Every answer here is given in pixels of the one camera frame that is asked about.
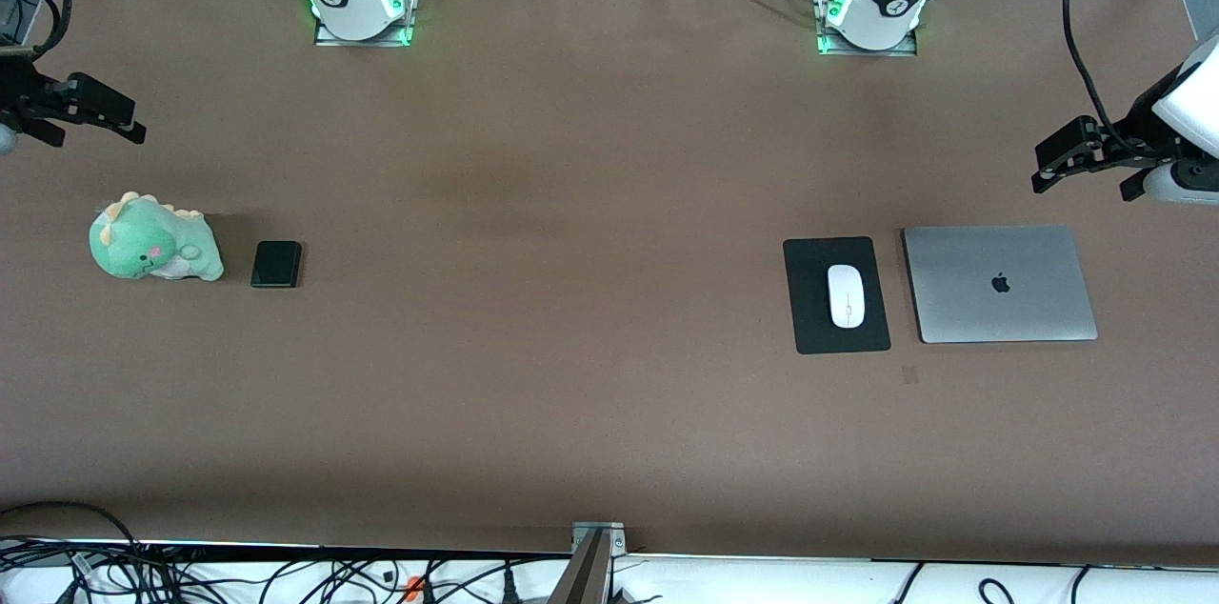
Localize black phone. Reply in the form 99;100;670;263
250;240;303;290

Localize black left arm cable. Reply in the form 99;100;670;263
1062;0;1136;152

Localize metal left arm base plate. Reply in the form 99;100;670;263
812;0;921;58

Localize black mouse pad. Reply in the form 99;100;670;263
783;237;892;355

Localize green dinosaur plush toy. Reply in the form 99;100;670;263
90;191;225;283

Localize metal table edge bracket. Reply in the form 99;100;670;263
545;521;628;604

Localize white computer mouse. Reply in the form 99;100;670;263
827;264;866;330

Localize looped black floor cable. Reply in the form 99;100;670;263
0;501;153;604

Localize silver closed laptop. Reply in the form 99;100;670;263
902;225;1099;344

